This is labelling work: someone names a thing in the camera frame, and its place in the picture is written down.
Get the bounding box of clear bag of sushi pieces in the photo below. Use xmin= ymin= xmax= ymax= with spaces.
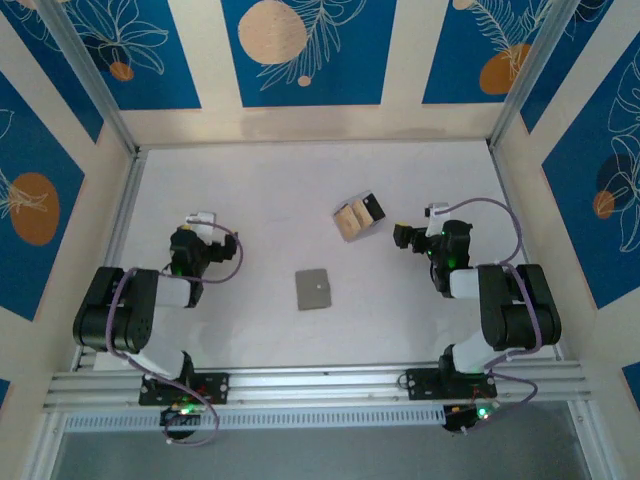
xmin=331 ymin=188 xmax=388 ymax=245

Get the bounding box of black credit card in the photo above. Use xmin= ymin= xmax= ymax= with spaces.
xmin=363 ymin=194 xmax=386 ymax=221

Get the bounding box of grey card holder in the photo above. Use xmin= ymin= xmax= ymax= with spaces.
xmin=294 ymin=268 xmax=334 ymax=313

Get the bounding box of black control board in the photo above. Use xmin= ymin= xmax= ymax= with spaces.
xmin=442 ymin=402 xmax=496 ymax=436
xmin=159 ymin=403 xmax=204 ymax=441

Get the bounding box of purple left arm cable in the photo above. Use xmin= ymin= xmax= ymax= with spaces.
xmin=102 ymin=223 xmax=246 ymax=448

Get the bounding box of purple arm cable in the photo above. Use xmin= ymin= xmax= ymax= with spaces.
xmin=432 ymin=197 xmax=544 ymax=436
xmin=102 ymin=223 xmax=246 ymax=448

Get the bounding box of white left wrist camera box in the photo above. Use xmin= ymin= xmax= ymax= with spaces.
xmin=183 ymin=209 xmax=217 ymax=236

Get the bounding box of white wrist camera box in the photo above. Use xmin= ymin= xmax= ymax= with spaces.
xmin=423 ymin=201 xmax=450 ymax=236
xmin=183 ymin=209 xmax=217 ymax=236

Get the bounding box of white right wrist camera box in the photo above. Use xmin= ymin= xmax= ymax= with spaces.
xmin=423 ymin=201 xmax=450 ymax=236

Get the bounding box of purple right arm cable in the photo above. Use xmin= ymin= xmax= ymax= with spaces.
xmin=432 ymin=197 xmax=544 ymax=436

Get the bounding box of aluminium side rail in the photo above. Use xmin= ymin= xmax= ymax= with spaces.
xmin=72 ymin=147 xmax=150 ymax=372
xmin=487 ymin=139 xmax=565 ymax=362

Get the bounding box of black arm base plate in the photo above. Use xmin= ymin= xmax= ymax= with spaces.
xmin=404 ymin=367 xmax=499 ymax=401
xmin=138 ymin=372 xmax=231 ymax=406

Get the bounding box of aluminium rail beam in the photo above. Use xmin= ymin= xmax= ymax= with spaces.
xmin=42 ymin=360 xmax=594 ymax=414

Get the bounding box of white slotted cable duct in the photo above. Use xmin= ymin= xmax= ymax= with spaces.
xmin=62 ymin=403 xmax=447 ymax=434

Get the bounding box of aluminium frame post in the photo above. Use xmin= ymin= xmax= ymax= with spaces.
xmin=488 ymin=0 xmax=581 ymax=151
xmin=37 ymin=0 xmax=140 ymax=157

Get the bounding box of aluminium frame leg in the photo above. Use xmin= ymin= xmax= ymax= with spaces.
xmin=567 ymin=399 xmax=616 ymax=480
xmin=19 ymin=412 xmax=69 ymax=480

